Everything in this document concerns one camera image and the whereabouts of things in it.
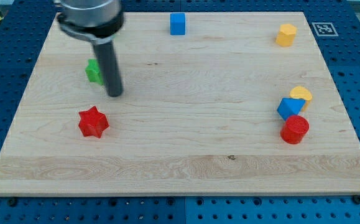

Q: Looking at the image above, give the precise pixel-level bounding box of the blue cube block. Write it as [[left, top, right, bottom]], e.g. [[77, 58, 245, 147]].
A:
[[170, 13, 186, 35]]

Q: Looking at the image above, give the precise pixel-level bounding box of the yellow hexagon block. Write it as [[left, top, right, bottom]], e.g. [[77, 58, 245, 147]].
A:
[[275, 24, 297, 47]]

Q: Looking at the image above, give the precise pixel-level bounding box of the yellow half-round block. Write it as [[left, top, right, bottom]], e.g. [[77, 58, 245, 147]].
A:
[[289, 86, 313, 111]]

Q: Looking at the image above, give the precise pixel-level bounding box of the red star block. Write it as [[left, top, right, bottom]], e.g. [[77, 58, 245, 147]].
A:
[[78, 106, 109, 138]]

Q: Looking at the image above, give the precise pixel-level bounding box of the blue triangle block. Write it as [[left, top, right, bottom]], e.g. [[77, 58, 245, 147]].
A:
[[277, 98, 305, 121]]

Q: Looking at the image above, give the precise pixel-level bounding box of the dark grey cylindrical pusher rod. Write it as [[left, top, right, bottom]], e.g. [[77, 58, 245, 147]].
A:
[[93, 38, 123, 97]]

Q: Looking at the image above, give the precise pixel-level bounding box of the white fiducial marker tag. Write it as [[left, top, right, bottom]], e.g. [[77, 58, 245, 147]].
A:
[[312, 22, 338, 37]]

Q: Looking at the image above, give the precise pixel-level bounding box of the wooden board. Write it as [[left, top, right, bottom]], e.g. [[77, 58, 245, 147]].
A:
[[0, 12, 360, 197]]

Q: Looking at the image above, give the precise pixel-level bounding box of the green star block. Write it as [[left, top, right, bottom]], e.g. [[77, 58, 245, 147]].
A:
[[85, 59, 104, 85]]

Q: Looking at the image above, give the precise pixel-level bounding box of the red cylinder block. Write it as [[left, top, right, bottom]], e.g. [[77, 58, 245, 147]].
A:
[[280, 115, 310, 144]]

